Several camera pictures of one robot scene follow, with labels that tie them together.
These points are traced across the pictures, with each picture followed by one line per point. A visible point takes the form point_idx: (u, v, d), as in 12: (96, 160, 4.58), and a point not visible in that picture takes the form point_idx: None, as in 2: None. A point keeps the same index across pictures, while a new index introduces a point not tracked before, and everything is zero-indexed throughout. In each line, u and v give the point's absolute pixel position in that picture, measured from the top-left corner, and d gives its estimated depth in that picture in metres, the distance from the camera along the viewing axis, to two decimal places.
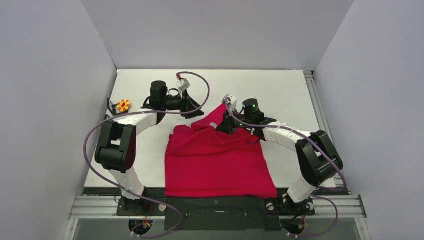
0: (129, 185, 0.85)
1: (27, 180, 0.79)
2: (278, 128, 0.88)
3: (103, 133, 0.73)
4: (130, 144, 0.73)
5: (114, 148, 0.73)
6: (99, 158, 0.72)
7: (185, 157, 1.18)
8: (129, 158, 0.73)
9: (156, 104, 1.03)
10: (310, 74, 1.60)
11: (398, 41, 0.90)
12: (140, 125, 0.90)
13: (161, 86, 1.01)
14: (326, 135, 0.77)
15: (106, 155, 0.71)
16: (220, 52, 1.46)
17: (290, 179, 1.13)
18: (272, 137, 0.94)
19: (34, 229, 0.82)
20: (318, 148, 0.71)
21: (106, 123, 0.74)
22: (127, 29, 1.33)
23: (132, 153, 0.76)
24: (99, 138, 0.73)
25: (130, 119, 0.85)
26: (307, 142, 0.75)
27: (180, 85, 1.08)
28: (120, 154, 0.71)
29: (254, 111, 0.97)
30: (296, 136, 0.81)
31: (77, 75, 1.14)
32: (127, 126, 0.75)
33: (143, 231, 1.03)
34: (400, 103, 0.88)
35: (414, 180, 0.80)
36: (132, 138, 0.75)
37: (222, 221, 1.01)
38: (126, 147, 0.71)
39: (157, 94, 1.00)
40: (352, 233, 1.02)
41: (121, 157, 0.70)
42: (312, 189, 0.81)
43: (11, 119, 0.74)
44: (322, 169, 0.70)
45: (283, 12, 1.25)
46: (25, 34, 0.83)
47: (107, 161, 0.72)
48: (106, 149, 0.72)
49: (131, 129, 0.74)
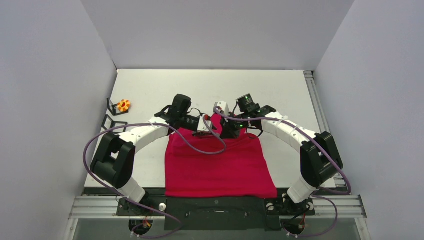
0: (126, 194, 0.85)
1: (28, 180, 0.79)
2: (280, 122, 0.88)
3: (102, 148, 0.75)
4: (125, 163, 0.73)
5: (109, 165, 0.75)
6: (95, 170, 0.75)
7: (185, 157, 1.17)
8: (123, 177, 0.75)
9: (173, 114, 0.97)
10: (310, 74, 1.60)
11: (398, 40, 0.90)
12: (146, 139, 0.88)
13: (187, 103, 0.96)
14: (331, 138, 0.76)
15: (101, 170, 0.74)
16: (220, 52, 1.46)
17: (290, 179, 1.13)
18: (272, 129, 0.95)
19: (34, 230, 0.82)
20: (322, 149, 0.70)
21: (107, 136, 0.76)
22: (126, 28, 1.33)
23: (129, 169, 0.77)
24: (97, 151, 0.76)
25: (134, 132, 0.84)
26: (312, 144, 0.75)
27: (203, 126, 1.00)
28: (114, 172, 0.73)
29: (247, 105, 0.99)
30: (300, 136, 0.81)
31: (77, 75, 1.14)
32: (126, 145, 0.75)
33: (143, 231, 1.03)
34: (400, 104, 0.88)
35: (414, 180, 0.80)
36: (129, 157, 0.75)
37: (222, 221, 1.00)
38: (120, 168, 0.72)
39: (179, 103, 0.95)
40: (352, 234, 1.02)
41: (113, 175, 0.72)
42: (311, 190, 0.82)
43: (10, 119, 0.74)
44: (324, 171, 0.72)
45: (282, 12, 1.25)
46: (26, 33, 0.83)
47: (102, 174, 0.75)
48: (102, 163, 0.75)
49: (128, 150, 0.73)
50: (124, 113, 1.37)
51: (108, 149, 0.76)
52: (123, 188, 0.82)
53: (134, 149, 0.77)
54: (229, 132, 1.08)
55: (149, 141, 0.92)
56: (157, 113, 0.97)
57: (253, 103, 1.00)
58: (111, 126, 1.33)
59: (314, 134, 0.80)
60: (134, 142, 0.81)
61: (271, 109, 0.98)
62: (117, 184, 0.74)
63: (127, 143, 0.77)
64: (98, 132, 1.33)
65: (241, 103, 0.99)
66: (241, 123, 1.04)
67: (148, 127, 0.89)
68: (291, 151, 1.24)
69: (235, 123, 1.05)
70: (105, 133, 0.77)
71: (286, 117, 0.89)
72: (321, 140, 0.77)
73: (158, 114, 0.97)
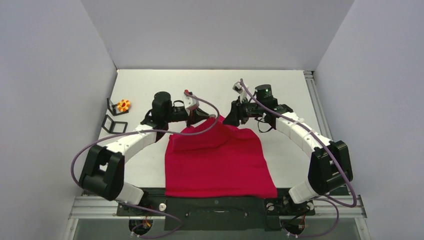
0: (123, 199, 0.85)
1: (28, 179, 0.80)
2: (295, 124, 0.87)
3: (89, 161, 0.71)
4: (116, 175, 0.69)
5: (98, 178, 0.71)
6: (83, 184, 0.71)
7: (185, 156, 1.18)
8: (114, 188, 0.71)
9: (156, 118, 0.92)
10: (310, 74, 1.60)
11: (398, 40, 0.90)
12: (135, 146, 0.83)
13: (167, 104, 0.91)
14: (345, 147, 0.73)
15: (90, 184, 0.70)
16: (220, 52, 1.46)
17: (290, 180, 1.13)
18: (285, 129, 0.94)
19: (33, 229, 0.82)
20: (334, 158, 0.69)
21: (94, 149, 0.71)
22: (126, 28, 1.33)
23: (119, 180, 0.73)
24: (84, 165, 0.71)
25: (121, 142, 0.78)
26: (324, 151, 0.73)
27: (189, 101, 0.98)
28: (104, 185, 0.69)
29: (266, 97, 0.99)
30: (313, 141, 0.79)
31: (76, 75, 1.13)
32: (115, 155, 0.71)
33: (143, 231, 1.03)
34: (399, 103, 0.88)
35: (414, 181, 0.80)
36: (119, 168, 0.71)
37: (222, 221, 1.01)
38: (110, 180, 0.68)
39: (159, 109, 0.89)
40: (352, 234, 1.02)
41: (104, 189, 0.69)
42: (314, 195, 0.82)
43: (11, 118, 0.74)
44: (331, 179, 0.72)
45: (283, 11, 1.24)
46: (26, 33, 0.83)
47: (91, 188, 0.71)
48: (91, 177, 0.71)
49: (118, 160, 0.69)
50: (124, 113, 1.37)
51: (97, 162, 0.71)
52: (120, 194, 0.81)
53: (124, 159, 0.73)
54: (237, 116, 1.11)
55: (137, 150, 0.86)
56: (143, 120, 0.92)
57: (273, 99, 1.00)
58: (111, 126, 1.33)
59: (329, 142, 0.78)
60: (123, 152, 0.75)
61: (288, 108, 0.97)
62: (110, 197, 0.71)
63: (115, 153, 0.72)
64: (99, 132, 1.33)
65: (258, 94, 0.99)
66: (253, 108, 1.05)
67: (134, 136, 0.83)
68: (291, 151, 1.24)
69: (248, 109, 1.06)
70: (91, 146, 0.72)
71: (303, 120, 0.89)
72: (334, 148, 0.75)
73: (144, 121, 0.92)
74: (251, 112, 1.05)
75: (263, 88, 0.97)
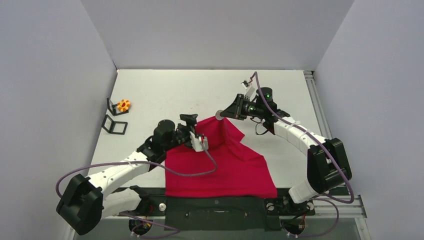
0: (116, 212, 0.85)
1: (28, 179, 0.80)
2: (292, 126, 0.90)
3: (69, 190, 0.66)
4: (89, 213, 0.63)
5: (74, 209, 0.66)
6: (60, 211, 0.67)
7: (184, 155, 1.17)
8: (89, 222, 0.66)
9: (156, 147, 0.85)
10: (310, 74, 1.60)
11: (396, 40, 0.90)
12: (122, 178, 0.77)
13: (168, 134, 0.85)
14: (341, 144, 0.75)
15: (66, 214, 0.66)
16: (220, 52, 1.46)
17: (291, 180, 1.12)
18: (283, 132, 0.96)
19: (34, 229, 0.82)
20: (331, 156, 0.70)
21: (75, 179, 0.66)
22: (126, 28, 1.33)
23: (97, 215, 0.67)
24: (64, 193, 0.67)
25: (106, 175, 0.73)
26: (319, 148, 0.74)
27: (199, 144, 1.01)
28: (77, 219, 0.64)
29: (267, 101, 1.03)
30: (309, 140, 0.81)
31: (76, 75, 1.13)
32: (93, 191, 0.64)
33: (143, 231, 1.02)
34: (398, 103, 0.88)
35: (413, 181, 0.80)
36: (95, 205, 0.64)
37: (222, 222, 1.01)
38: (84, 216, 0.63)
39: (159, 138, 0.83)
40: (352, 234, 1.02)
41: (76, 224, 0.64)
42: (313, 194, 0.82)
43: (10, 117, 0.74)
44: (330, 178, 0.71)
45: (282, 12, 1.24)
46: (25, 33, 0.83)
47: (66, 217, 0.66)
48: (68, 207, 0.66)
49: (94, 198, 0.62)
50: (124, 113, 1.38)
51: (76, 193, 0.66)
52: (113, 208, 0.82)
53: (103, 195, 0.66)
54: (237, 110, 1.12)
55: (124, 182, 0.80)
56: (139, 147, 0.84)
57: (273, 104, 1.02)
58: (111, 126, 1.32)
59: (324, 139, 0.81)
60: (103, 188, 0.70)
61: (285, 114, 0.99)
62: (81, 230, 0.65)
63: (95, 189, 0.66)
64: (99, 132, 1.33)
65: (260, 98, 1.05)
66: (253, 107, 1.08)
67: (123, 167, 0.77)
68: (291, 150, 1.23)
69: (247, 107, 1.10)
70: (75, 175, 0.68)
71: (298, 122, 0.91)
72: (330, 145, 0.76)
73: (141, 149, 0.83)
74: (250, 111, 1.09)
75: (265, 93, 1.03)
